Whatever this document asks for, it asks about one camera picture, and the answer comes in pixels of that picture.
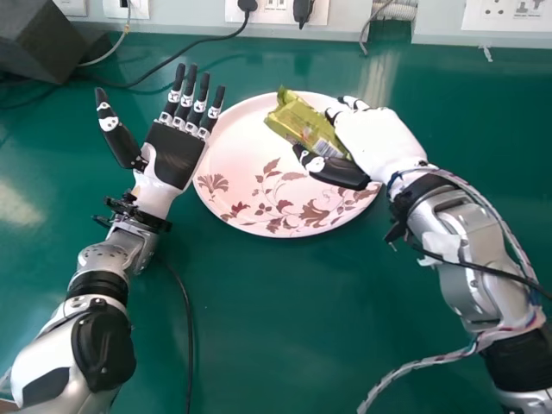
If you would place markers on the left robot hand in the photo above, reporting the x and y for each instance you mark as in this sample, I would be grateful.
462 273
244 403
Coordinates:
172 151

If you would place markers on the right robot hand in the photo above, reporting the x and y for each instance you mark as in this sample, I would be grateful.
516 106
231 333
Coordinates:
379 138

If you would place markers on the yellow-green biscuit packet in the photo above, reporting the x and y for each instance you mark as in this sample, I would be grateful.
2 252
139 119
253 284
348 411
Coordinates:
293 116

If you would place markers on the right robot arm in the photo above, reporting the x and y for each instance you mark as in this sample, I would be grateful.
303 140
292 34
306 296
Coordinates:
474 259

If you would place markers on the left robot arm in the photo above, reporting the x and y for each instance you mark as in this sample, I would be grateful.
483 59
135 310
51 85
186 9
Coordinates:
99 358

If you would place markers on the plate with brown leaf pattern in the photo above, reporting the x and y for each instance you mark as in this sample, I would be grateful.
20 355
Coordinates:
250 142

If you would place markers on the white corrugated conduit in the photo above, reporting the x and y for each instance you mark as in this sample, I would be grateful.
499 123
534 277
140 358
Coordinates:
397 8

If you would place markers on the black adapter plug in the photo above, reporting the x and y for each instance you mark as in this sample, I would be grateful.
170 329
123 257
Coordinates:
302 10

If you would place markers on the white double socket strip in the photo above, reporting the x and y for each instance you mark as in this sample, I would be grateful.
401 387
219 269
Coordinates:
487 17

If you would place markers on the white socket strip with plugs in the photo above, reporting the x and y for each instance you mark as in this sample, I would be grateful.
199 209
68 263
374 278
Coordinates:
276 10

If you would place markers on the round black plug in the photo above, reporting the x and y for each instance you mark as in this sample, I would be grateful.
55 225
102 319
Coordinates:
248 4

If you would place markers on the dark grey box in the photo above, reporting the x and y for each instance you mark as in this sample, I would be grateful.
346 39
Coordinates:
34 43

